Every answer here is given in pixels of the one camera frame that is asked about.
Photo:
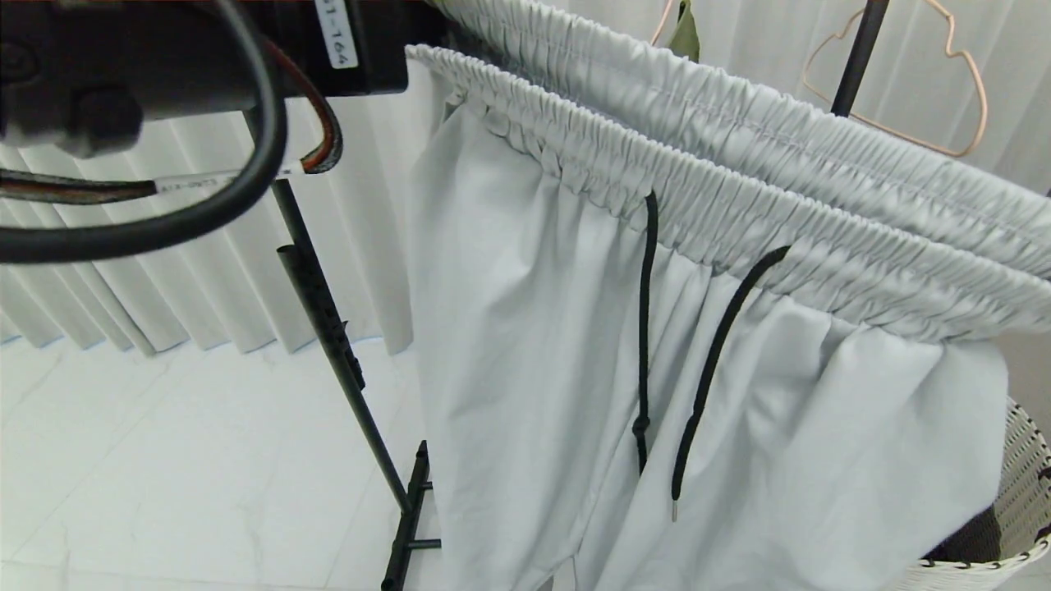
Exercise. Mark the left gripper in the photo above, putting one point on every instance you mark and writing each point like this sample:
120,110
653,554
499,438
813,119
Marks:
164,57

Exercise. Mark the white laundry basket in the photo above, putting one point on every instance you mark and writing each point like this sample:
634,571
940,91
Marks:
1022,492

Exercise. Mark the black clothes rack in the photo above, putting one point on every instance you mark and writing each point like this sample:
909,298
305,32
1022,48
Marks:
328,320

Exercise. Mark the green printed t-shirt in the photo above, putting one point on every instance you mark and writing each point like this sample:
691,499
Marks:
686,33

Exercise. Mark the pink clothes hanger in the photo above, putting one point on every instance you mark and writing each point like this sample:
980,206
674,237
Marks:
659,29
977,107

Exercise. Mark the pale grey shorts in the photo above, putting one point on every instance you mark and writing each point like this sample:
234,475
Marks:
575,369

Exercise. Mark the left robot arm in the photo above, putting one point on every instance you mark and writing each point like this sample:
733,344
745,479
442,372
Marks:
82,190

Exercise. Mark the white curtain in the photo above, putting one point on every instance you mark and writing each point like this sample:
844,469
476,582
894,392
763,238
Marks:
205,287

